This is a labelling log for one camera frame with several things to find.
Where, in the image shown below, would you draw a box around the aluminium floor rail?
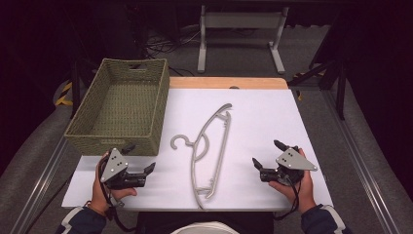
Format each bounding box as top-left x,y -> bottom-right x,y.
320,90 -> 404,234
9,136 -> 70,234

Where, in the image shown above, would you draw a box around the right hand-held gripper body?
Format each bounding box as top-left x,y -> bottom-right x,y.
259,147 -> 319,187

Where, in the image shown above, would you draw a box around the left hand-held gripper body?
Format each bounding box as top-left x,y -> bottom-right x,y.
99,147 -> 147,191

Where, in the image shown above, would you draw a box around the white rounded object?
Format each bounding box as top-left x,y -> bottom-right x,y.
169,220 -> 242,234

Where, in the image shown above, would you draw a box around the black floor cables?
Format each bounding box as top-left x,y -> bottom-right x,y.
141,28 -> 203,77

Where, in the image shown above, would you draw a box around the green woven basket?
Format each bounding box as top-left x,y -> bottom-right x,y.
63,58 -> 170,157

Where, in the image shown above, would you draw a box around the person's right hand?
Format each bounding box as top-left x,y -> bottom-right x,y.
268,147 -> 319,215

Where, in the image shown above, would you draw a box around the black metal stand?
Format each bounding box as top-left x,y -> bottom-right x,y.
69,58 -> 100,120
286,9 -> 348,122

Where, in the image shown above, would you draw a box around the yellow black floor tape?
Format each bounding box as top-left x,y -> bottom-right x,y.
54,81 -> 74,108

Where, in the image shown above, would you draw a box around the person's dark clothing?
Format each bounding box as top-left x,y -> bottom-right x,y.
133,211 -> 276,234

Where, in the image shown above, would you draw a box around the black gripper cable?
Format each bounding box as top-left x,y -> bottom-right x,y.
97,152 -> 136,233
273,176 -> 302,221

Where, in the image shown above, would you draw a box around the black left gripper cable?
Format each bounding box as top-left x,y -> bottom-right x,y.
97,152 -> 136,233

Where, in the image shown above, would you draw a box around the wooden table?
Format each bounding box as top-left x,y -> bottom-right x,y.
169,76 -> 289,91

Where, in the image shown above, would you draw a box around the white metal stand frame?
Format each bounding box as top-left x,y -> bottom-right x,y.
196,4 -> 290,75

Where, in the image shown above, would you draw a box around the person's left hand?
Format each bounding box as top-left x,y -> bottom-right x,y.
89,152 -> 138,216

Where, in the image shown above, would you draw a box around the grey plastic clothes hanger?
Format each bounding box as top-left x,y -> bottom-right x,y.
169,102 -> 234,211

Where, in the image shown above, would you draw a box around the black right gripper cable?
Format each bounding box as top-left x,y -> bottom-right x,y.
273,176 -> 302,221

